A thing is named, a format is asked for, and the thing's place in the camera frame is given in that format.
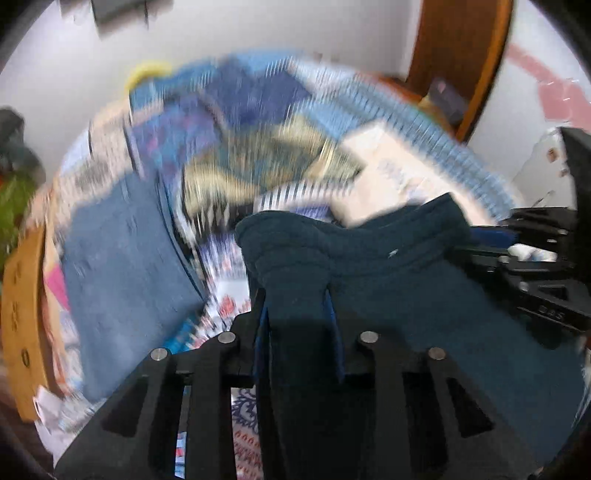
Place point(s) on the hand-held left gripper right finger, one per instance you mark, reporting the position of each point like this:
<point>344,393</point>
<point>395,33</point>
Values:
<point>334,332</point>

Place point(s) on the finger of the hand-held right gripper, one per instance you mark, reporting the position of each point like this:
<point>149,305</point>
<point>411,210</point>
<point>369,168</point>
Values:
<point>498,236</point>
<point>531,286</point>

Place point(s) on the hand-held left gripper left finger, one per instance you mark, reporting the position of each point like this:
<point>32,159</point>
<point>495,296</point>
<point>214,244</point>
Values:
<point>261,332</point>

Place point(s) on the dark teal pants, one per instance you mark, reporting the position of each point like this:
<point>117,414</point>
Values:
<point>392,286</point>

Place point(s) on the white stickered cabinet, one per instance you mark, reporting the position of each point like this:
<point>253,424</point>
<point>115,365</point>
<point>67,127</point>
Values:
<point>549,170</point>

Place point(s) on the purple box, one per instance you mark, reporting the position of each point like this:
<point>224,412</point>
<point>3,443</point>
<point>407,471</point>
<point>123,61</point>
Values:
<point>448,99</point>

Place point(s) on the blue folded cloth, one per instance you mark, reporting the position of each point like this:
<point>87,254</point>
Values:
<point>124,277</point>

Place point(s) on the wooden door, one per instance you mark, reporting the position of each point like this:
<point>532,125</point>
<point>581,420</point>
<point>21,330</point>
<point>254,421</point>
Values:
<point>448,41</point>

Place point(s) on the brown cardboard box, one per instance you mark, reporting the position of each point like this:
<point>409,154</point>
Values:
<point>23,323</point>

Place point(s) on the yellow round object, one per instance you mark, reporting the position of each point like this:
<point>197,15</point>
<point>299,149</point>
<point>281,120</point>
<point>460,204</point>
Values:
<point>147,71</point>

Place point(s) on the dark clothes pile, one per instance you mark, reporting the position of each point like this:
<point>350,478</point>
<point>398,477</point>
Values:
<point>14,147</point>

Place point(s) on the black wall television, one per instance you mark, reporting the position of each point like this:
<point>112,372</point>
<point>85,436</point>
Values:
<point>124,9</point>

